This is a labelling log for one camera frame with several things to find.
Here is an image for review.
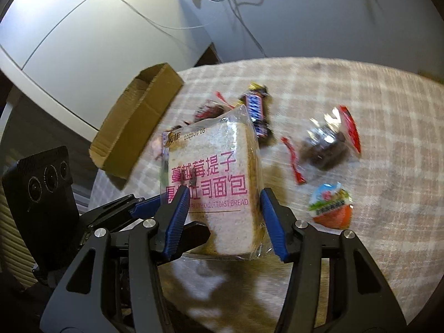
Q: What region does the packaged toast bread slice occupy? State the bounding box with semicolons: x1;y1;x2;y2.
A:
160;105;265;259

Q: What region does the Snickers bar brown wrapper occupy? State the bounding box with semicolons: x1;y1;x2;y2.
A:
239;83;273;144

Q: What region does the clear bag dark snack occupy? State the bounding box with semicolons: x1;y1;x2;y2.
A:
299;105;362;170

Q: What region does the brown cardboard box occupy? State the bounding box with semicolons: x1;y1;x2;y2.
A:
89;63;184;180

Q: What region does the egg-shaped orange white candy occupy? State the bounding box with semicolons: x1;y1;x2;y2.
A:
308;182;354;230

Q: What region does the red wrapped dark snack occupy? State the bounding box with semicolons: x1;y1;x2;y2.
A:
193;91;234;123

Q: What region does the red narrow snack stick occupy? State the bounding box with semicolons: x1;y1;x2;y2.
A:
281;137;306;185

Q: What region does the white cabinet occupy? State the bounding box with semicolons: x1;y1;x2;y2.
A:
1;0;211;140

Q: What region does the checkered beige tablecloth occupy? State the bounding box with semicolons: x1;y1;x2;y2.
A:
89;56;444;333

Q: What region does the white cable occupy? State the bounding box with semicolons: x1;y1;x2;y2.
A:
96;0;268;58

